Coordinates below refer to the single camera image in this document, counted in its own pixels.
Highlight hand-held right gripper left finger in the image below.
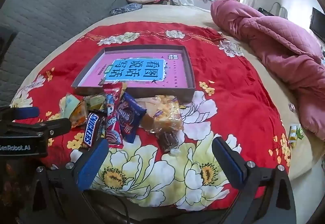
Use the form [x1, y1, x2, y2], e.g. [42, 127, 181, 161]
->
[30, 138, 109, 224]

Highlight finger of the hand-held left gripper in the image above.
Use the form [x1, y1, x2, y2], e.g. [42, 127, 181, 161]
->
[0, 107, 40, 123]
[0, 118, 72, 138]

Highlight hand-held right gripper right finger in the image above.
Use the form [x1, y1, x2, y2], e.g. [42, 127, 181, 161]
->
[211, 136, 297, 224]

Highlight light green cake packet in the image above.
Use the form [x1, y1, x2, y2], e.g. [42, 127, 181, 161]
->
[59, 94, 80, 119]

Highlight orange clear snack packet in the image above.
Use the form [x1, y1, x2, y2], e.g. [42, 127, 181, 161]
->
[69, 99, 88, 128]

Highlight brown chocolate bar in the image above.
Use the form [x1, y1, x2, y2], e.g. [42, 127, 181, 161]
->
[81, 110, 107, 150]

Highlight red cartoon snack packet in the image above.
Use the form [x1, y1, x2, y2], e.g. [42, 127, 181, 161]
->
[103, 84, 127, 148]

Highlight yellow cake packet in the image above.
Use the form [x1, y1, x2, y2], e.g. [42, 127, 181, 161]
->
[85, 93, 107, 111]

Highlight blue cookie packet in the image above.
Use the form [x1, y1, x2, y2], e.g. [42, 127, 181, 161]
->
[115, 92, 147, 144]

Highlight small brown cake packet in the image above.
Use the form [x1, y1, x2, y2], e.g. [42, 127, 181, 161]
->
[158, 131, 181, 152]

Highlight peach snack packet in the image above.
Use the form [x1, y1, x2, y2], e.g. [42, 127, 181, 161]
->
[141, 99, 159, 133]

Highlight clear bread packet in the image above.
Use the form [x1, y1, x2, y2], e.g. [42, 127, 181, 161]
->
[146, 95, 184, 136]

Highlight grey box with pink bottom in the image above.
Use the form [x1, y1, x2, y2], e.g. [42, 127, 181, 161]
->
[71, 45, 196, 103]

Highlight red floral blanket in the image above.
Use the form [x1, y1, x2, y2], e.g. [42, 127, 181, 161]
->
[10, 22, 292, 212]

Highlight grey quilted mattress cover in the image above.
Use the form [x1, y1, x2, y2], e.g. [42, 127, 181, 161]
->
[0, 0, 129, 108]

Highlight pink quilt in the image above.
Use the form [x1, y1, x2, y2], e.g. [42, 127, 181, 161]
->
[210, 0, 325, 141]

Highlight blue floral cloth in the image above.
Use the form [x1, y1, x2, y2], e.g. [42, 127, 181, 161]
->
[110, 3, 143, 16]

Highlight beige bed sheet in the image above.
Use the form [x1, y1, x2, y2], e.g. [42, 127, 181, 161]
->
[8, 4, 325, 181]

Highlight metal chair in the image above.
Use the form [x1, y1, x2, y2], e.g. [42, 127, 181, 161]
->
[269, 2, 288, 19]

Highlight black television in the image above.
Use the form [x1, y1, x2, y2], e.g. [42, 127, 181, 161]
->
[309, 7, 325, 42]

